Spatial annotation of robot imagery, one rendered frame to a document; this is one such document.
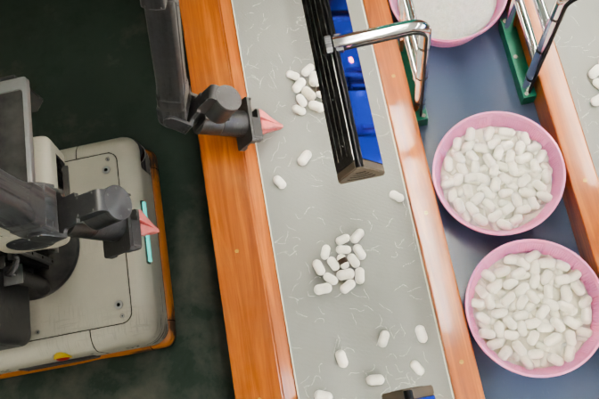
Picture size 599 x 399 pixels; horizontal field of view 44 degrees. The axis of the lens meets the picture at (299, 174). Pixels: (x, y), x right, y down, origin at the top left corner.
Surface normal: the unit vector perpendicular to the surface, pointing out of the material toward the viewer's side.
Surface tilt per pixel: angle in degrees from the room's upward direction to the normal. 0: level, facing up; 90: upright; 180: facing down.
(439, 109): 0
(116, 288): 0
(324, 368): 0
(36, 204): 90
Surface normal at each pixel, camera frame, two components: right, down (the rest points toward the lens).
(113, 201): 0.81, -0.31
